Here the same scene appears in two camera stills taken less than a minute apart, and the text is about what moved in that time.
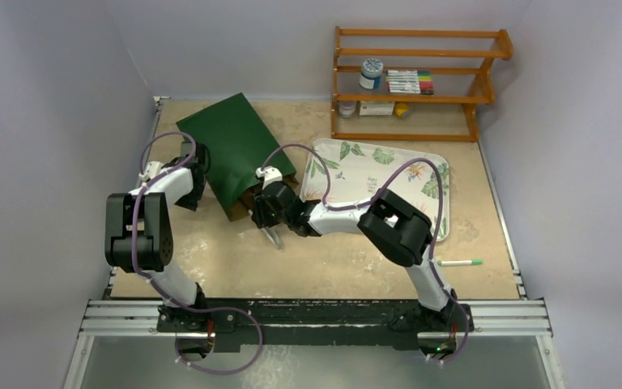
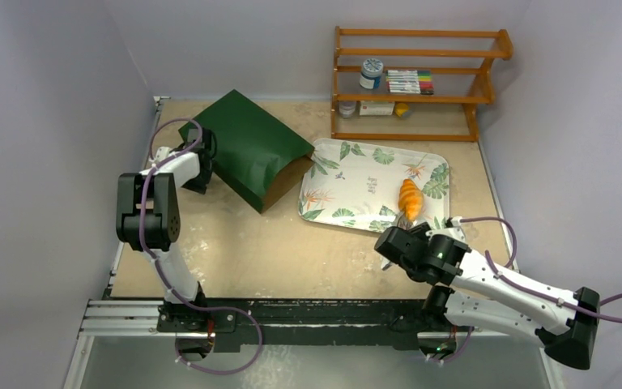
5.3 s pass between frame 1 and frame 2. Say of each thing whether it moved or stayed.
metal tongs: moved
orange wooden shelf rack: stayed
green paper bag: moved
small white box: stayed
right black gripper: moved
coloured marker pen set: stayed
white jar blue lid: stayed
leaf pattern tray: stayed
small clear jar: stayed
